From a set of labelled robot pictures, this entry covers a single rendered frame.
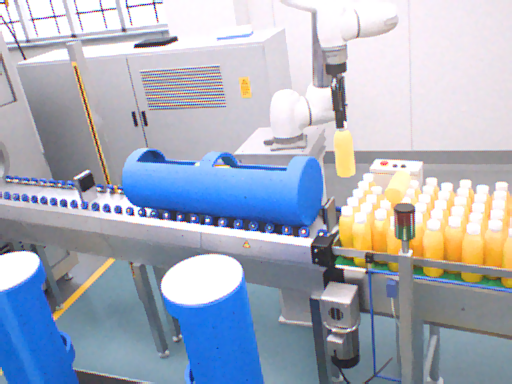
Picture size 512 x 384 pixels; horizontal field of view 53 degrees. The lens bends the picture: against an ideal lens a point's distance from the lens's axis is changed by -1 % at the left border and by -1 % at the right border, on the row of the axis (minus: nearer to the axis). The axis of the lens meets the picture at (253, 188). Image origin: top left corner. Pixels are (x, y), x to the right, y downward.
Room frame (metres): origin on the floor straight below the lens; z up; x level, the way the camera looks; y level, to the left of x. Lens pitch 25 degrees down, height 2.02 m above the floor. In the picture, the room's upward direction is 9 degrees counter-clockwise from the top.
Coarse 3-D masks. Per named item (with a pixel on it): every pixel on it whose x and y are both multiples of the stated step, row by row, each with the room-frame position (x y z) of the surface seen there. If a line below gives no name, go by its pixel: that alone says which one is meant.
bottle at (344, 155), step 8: (336, 136) 1.80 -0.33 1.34; (344, 136) 1.78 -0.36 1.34; (336, 144) 1.79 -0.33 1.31; (344, 144) 1.77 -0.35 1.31; (352, 144) 1.79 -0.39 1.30; (336, 152) 1.79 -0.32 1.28; (344, 152) 1.77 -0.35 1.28; (352, 152) 1.78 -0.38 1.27; (336, 160) 1.80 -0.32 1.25; (344, 160) 1.77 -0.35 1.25; (352, 160) 1.78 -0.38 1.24; (336, 168) 1.80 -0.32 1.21; (344, 168) 1.77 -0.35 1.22; (352, 168) 1.78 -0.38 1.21; (344, 176) 1.77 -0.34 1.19
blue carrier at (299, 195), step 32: (128, 160) 2.26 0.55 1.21; (160, 160) 2.42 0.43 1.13; (224, 160) 2.21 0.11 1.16; (128, 192) 2.19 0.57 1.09; (160, 192) 2.09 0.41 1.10; (192, 192) 2.01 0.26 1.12; (224, 192) 1.93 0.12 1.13; (256, 192) 1.86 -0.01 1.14; (288, 192) 1.79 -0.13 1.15; (320, 192) 1.96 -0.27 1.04; (288, 224) 1.84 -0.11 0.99
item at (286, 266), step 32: (32, 192) 2.79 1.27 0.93; (64, 192) 2.71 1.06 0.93; (0, 224) 2.77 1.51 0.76; (32, 224) 2.59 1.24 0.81; (64, 224) 2.45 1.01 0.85; (96, 224) 2.35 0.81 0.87; (128, 224) 2.25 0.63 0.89; (320, 224) 1.90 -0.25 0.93; (128, 256) 2.33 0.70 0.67; (160, 256) 2.20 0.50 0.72; (192, 256) 2.08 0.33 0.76; (256, 256) 1.87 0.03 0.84; (288, 256) 1.80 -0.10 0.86; (288, 288) 1.89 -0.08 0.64; (320, 288) 1.79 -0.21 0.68
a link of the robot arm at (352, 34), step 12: (324, 0) 1.83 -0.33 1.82; (336, 0) 1.80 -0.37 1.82; (324, 12) 1.80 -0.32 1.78; (336, 12) 1.79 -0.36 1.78; (348, 12) 1.81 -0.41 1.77; (324, 24) 1.79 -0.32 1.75; (336, 24) 1.78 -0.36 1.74; (348, 24) 1.79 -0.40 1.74; (324, 36) 1.79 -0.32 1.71; (336, 36) 1.78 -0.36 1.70; (348, 36) 1.79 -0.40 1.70
